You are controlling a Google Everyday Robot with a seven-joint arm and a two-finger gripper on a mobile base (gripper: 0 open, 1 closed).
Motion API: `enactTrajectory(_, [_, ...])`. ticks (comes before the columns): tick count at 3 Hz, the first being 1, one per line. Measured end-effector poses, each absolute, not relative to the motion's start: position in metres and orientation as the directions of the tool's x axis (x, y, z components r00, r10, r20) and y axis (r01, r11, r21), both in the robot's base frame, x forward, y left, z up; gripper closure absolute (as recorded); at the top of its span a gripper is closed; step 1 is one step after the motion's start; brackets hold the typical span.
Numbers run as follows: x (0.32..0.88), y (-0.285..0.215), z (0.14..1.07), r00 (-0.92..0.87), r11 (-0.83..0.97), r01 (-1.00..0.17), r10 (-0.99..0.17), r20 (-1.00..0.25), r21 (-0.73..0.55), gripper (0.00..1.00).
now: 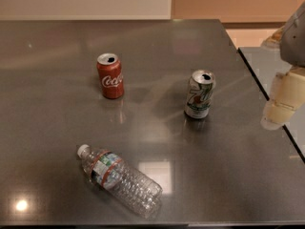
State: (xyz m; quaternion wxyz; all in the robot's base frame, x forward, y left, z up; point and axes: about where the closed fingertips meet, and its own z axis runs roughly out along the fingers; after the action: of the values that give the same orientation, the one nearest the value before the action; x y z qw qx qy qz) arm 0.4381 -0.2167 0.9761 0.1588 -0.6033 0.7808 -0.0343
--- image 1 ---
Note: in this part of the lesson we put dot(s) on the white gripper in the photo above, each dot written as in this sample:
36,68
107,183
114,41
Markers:
294,40

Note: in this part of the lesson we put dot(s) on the clear plastic water bottle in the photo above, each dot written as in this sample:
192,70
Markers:
112,173

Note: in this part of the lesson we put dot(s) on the white green 7Up can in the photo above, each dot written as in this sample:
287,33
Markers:
199,94

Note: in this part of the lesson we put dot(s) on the red Coca-Cola can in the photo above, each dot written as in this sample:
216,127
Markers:
110,75

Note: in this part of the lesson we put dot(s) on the grey side table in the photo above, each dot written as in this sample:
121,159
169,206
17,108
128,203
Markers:
264,65

